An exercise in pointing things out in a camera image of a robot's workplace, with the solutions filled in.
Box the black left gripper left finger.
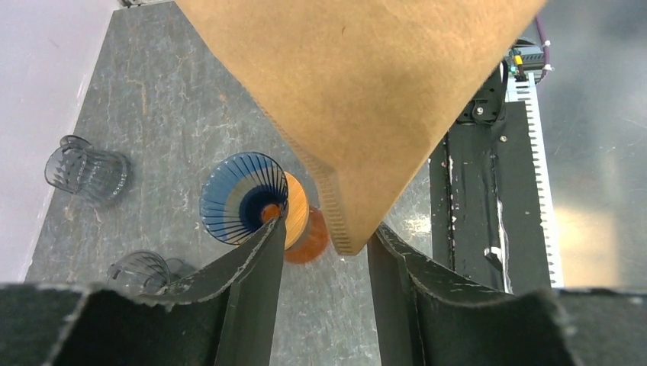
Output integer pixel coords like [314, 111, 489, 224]
[1, 219, 286, 365]

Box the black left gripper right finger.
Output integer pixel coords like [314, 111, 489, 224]
[367, 224, 646, 365]

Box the orange glass carafe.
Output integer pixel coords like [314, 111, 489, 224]
[284, 206, 330, 265]

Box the blue plastic dripper cone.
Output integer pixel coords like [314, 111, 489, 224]
[199, 152, 288, 246]

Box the wooden ring dripper holder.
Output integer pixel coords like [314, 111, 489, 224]
[285, 172, 309, 250]

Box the smoky glass dripper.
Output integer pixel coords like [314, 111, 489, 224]
[106, 250, 196, 295]

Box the clear glass pitcher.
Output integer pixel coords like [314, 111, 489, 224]
[43, 135, 133, 208]

